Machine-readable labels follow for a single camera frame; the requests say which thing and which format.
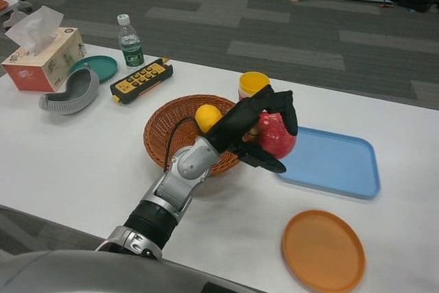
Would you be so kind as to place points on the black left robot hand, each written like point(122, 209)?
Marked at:
point(233, 121)

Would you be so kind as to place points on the red apple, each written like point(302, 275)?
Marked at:
point(274, 138)

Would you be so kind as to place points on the yellow lemon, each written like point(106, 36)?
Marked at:
point(205, 116)

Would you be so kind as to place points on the white plastic cup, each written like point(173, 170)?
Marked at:
point(244, 95)

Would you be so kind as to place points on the yellow plastic cup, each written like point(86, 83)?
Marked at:
point(252, 83)

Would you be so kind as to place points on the brown wicker basket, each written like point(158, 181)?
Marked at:
point(161, 135)

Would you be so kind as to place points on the yellow black remote controller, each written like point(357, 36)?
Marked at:
point(142, 80)

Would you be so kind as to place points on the blue rectangular plastic tray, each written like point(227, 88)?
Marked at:
point(326, 162)

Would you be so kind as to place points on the clear water bottle green label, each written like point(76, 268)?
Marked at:
point(132, 49)

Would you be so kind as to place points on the teal round plastic plate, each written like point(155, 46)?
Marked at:
point(103, 66)

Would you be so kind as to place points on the orange round plastic plate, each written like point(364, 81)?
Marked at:
point(324, 252)

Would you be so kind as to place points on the grey knitted headband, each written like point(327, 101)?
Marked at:
point(75, 102)

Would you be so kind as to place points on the cardboard tissue box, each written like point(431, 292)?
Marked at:
point(44, 66)

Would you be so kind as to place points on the white paper tissue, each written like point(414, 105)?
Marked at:
point(34, 30)

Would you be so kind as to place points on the small black bag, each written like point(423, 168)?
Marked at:
point(416, 1)

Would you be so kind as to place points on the silver robot chest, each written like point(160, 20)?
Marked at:
point(68, 274)

